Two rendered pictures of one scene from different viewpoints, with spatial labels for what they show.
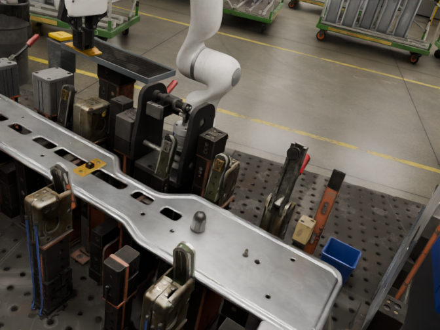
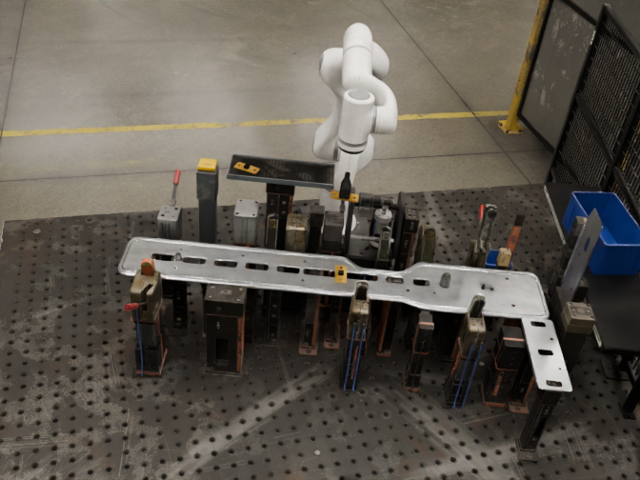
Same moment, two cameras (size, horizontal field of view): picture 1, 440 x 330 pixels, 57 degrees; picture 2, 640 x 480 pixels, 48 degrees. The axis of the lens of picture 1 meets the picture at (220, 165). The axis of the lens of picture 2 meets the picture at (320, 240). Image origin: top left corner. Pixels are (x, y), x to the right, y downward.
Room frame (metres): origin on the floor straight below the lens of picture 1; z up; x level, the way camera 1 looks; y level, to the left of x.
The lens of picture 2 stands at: (-0.72, 1.20, 2.53)
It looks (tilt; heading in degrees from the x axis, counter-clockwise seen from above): 38 degrees down; 334
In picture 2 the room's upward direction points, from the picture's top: 6 degrees clockwise
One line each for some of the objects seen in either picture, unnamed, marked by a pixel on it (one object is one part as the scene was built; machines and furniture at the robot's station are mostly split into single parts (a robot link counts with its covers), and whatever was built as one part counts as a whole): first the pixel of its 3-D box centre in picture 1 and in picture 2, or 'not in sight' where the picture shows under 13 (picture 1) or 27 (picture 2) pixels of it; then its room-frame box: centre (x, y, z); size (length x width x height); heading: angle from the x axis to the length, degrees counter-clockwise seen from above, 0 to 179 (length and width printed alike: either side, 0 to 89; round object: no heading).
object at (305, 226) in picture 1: (286, 276); (492, 291); (0.74, -0.22, 0.88); 0.04 x 0.04 x 0.36; 65
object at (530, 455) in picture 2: not in sight; (538, 416); (0.25, -0.07, 0.84); 0.11 x 0.06 x 0.29; 155
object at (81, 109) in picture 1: (90, 157); (292, 265); (1.07, 0.41, 0.89); 0.13 x 0.11 x 0.38; 155
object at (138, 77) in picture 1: (117, 58); (282, 170); (1.26, 0.39, 1.16); 0.37 x 0.14 x 0.02; 65
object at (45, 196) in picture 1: (52, 251); (353, 342); (0.67, 0.35, 0.87); 0.12 x 0.09 x 0.35; 155
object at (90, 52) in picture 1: (83, 46); (344, 195); (0.86, 0.35, 1.31); 0.08 x 0.04 x 0.01; 61
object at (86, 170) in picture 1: (90, 165); (341, 272); (0.86, 0.33, 1.01); 0.08 x 0.04 x 0.01; 155
